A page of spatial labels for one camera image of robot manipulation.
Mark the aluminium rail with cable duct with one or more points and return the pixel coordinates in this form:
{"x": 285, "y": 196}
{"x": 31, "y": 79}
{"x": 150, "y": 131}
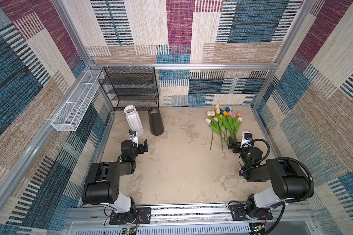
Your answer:
{"x": 169, "y": 219}

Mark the light pink tulip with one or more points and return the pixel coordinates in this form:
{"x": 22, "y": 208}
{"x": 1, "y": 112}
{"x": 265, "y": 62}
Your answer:
{"x": 232, "y": 124}

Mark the orange yellow tulip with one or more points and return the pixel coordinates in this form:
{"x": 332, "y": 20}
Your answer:
{"x": 227, "y": 123}

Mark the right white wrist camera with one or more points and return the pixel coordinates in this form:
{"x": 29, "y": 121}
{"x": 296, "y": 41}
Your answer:
{"x": 247, "y": 137}

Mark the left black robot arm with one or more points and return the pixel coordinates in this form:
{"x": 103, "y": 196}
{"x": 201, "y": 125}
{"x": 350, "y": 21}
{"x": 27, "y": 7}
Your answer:
{"x": 102, "y": 184}

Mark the pink tulip on table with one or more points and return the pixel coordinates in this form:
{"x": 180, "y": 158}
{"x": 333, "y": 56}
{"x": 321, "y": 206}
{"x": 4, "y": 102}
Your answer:
{"x": 237, "y": 123}

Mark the white wire mesh basket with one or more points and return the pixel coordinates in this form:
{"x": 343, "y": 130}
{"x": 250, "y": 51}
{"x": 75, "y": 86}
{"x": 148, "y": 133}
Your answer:
{"x": 74, "y": 109}

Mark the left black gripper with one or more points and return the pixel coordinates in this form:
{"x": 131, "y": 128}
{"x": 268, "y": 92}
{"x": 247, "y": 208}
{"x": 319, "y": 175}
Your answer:
{"x": 141, "y": 147}

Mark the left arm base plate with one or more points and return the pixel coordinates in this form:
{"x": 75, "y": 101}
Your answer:
{"x": 140, "y": 216}

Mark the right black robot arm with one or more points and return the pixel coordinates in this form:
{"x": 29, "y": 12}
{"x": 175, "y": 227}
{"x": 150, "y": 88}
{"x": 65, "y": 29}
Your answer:
{"x": 291, "y": 181}

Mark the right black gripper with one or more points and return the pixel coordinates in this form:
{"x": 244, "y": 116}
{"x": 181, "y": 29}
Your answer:
{"x": 235, "y": 145}

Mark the white ribbed ceramic vase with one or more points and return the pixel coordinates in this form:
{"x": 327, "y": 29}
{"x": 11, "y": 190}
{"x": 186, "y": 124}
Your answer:
{"x": 133, "y": 119}

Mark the blue tulip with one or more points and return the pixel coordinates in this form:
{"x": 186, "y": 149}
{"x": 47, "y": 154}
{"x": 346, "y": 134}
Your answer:
{"x": 227, "y": 109}

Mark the black cylindrical vase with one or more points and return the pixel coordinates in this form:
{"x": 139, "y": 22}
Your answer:
{"x": 155, "y": 120}

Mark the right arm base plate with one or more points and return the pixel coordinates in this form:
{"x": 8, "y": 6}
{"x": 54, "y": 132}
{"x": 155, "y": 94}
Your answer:
{"x": 240, "y": 212}

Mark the cream white tulip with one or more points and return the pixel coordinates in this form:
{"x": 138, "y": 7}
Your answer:
{"x": 210, "y": 124}

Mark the black wire shelf rack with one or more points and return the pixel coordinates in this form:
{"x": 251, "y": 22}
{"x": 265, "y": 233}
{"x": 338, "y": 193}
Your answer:
{"x": 125, "y": 86}

